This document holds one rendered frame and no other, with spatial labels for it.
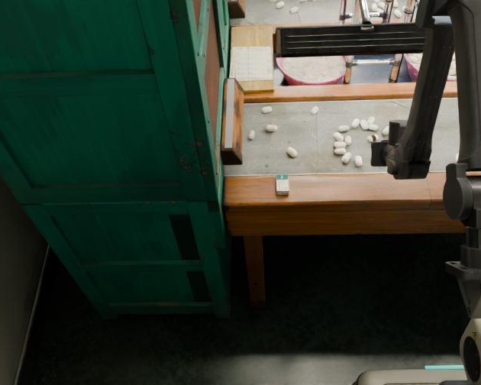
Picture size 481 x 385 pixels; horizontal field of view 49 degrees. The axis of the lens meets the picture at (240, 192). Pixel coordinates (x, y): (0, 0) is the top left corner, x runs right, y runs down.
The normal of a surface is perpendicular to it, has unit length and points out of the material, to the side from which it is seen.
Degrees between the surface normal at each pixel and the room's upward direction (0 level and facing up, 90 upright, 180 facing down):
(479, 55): 32
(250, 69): 0
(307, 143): 0
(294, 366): 0
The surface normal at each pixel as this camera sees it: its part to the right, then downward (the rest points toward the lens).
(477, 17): 0.06, -0.06
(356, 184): -0.06, -0.57
